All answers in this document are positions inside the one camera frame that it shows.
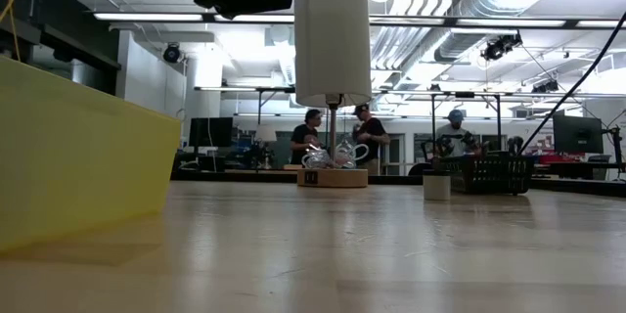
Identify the small black ball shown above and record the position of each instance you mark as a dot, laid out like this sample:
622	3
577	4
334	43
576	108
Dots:
436	188

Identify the black background robot arm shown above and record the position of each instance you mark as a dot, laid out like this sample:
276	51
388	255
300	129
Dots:
442	147

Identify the long ceiling light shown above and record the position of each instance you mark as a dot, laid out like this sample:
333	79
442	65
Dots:
147	16
601	24
508	23
254	17

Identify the black round spotlight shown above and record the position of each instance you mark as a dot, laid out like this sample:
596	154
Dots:
172	54

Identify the white shade wooden table lamp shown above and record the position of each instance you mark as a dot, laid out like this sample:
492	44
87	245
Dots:
332	34

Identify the small white background lamp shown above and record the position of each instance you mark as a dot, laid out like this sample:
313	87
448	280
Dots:
266	133

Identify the black computer monitor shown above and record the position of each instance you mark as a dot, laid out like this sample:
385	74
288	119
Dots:
577	132
210	132

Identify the person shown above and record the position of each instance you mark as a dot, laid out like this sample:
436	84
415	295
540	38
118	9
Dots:
371	132
455	137
303	137

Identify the yellow plastic tray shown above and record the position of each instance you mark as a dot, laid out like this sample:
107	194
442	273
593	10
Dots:
73	156

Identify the black ceiling spotlight cluster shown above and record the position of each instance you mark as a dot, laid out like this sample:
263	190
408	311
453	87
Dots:
499	48

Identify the black mesh basket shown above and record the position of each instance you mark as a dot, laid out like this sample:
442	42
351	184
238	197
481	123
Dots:
489	176

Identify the black ceiling track light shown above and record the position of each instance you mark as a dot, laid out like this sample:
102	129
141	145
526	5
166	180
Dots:
545	87

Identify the black equipment stand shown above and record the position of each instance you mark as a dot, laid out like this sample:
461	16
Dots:
617	151

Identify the silver ventilation duct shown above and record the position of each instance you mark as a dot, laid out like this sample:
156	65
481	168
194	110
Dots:
415	44

